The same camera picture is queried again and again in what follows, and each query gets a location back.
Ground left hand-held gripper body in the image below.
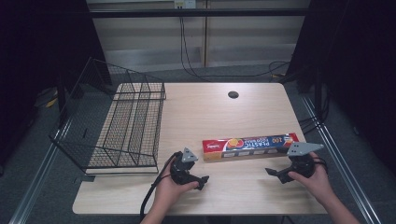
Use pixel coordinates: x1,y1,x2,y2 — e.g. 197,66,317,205
169,147,204,186

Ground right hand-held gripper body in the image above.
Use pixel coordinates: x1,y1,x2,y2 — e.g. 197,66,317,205
279,141,325,185

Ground long red plastic wrap box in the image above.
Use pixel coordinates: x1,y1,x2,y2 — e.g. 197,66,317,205
202,132,300,162

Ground black wire mesh basket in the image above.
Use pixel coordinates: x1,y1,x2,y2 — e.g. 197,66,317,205
49,57,167,175

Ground person's left hand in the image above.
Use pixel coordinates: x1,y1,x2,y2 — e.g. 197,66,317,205
152,159,200,216

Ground person's right hand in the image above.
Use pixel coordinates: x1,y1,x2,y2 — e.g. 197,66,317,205
287,151,334,206

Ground yellow and grey floor object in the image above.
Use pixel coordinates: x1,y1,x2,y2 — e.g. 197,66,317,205
34,87,60,108

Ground black horizontal metal bar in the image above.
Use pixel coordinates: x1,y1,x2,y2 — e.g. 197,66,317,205
89,8,310,19

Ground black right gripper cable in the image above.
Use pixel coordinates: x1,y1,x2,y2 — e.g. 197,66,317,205
312,156,329,174

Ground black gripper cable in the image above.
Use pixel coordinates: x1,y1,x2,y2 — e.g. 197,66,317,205
139,151,183,222
312,156,329,174

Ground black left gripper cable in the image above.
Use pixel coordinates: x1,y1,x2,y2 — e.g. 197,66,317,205
139,151,183,222

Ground black cable bundle by stand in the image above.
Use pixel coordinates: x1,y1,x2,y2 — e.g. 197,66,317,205
298,92,331,135

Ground black cables on floor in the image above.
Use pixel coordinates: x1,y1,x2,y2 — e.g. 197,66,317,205
178,16,291,82

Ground white wall socket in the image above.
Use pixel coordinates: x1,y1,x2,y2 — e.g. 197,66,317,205
174,0,197,9

